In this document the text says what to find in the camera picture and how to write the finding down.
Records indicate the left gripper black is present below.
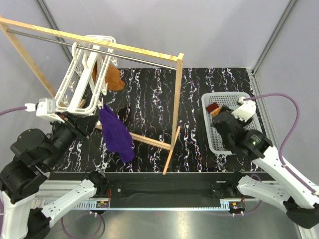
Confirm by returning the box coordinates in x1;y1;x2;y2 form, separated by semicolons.
45;109;101;169

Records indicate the white plastic clip hanger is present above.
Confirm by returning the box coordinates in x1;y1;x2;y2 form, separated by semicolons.
55;41;117;116

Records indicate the purple sock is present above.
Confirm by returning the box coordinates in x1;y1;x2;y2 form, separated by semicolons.
99;104;135;163

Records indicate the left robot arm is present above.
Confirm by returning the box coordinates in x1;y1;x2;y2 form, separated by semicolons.
0;113;108;239

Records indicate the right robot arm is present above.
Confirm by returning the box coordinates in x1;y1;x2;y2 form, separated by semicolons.
212;110;319;229

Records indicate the white plastic basket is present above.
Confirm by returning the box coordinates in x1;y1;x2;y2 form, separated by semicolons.
201;92;262;155

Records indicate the orange sock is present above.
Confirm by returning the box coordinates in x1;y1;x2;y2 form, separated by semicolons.
91;58;125;91

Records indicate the steel rack rod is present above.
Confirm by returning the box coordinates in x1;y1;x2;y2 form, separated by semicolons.
6;29;176;70

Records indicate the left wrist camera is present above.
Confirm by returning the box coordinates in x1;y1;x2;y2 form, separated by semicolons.
24;98;61;122

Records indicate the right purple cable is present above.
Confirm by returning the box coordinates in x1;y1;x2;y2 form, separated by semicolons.
245;92;317;195

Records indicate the purple cable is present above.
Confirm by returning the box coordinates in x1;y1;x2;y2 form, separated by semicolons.
0;106;28;117
245;92;317;195

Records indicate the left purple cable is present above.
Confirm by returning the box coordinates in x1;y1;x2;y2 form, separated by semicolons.
0;106;28;117

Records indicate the wooden hanging rack frame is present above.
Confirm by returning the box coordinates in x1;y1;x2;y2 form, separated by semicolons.
0;18;184;172

